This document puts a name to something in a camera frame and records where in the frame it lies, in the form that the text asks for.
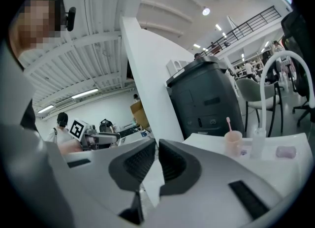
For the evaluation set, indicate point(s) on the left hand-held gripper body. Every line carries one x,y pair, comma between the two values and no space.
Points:
86,136

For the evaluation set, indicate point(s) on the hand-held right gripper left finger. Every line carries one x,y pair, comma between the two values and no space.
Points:
98,172

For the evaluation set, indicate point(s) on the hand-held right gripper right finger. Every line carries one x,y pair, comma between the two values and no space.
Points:
211,172

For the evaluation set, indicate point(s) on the person's left forearm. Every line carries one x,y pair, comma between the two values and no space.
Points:
70,147

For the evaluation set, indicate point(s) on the small purple object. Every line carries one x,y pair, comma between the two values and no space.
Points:
243,152

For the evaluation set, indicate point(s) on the pink cup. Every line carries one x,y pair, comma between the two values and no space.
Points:
233,144

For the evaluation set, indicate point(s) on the long tube ceiling light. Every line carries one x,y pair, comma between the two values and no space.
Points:
85,93
46,108

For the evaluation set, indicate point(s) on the pink toothbrush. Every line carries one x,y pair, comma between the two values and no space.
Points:
229,123

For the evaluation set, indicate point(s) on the clear soap dispenser bottle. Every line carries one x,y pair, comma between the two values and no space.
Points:
258,143

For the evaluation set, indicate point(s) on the brown cardboard box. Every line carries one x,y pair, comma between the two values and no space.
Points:
139,115

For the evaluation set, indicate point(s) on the person's light shirt torso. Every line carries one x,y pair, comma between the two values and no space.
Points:
17,128

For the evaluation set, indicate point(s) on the white sink basin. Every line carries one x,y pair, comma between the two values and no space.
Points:
283,170

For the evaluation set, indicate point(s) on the black printer machine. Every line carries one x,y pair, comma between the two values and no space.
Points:
204,99

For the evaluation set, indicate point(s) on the pink soap bar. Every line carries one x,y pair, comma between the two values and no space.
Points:
286,152

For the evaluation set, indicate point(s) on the white partition panel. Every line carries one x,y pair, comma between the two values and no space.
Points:
152,79

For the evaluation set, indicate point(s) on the grey-green chair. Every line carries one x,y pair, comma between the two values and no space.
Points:
251,94

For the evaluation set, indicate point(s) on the white curved faucet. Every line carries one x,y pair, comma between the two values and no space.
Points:
264,94

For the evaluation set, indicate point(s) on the white slotted box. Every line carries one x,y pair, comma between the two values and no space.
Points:
176,66

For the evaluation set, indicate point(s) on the person's head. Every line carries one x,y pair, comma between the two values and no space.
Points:
34,22

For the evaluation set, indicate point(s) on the black mezzanine railing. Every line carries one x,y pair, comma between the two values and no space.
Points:
246,26

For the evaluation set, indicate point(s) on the black mesh office chair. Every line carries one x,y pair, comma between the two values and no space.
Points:
299,49

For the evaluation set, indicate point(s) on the round ceiling light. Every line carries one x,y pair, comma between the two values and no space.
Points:
206,11

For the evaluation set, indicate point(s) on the black head-worn camera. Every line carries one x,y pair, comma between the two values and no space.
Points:
71,19

